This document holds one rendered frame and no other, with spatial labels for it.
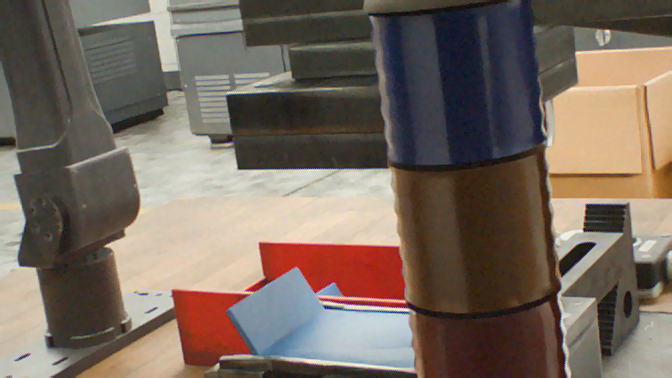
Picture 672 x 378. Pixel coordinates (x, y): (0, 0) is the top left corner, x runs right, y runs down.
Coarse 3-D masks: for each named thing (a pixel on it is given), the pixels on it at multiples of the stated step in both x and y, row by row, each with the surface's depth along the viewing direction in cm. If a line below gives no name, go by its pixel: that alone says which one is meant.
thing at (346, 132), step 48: (240, 0) 56; (288, 0) 54; (336, 0) 53; (576, 0) 47; (624, 0) 46; (336, 48) 53; (240, 96) 53; (288, 96) 51; (336, 96) 50; (240, 144) 53; (288, 144) 52; (336, 144) 51; (384, 144) 50
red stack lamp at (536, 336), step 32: (416, 320) 28; (448, 320) 27; (480, 320) 27; (512, 320) 27; (544, 320) 28; (416, 352) 29; (448, 352) 28; (480, 352) 27; (512, 352) 27; (544, 352) 28
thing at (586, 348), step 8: (592, 328) 65; (584, 336) 64; (592, 336) 65; (576, 344) 63; (584, 344) 64; (592, 344) 65; (568, 352) 62; (576, 352) 63; (584, 352) 64; (592, 352) 65; (600, 352) 66; (568, 360) 62; (576, 360) 63; (584, 360) 64; (592, 360) 65; (600, 360) 67; (576, 368) 63; (584, 368) 64; (592, 368) 65; (600, 368) 67; (576, 376) 63; (584, 376) 64; (592, 376) 65; (600, 376) 67
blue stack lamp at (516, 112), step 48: (528, 0) 26; (384, 48) 27; (432, 48) 26; (480, 48) 26; (528, 48) 26; (384, 96) 27; (432, 96) 26; (480, 96) 26; (528, 96) 26; (432, 144) 26; (480, 144) 26; (528, 144) 27
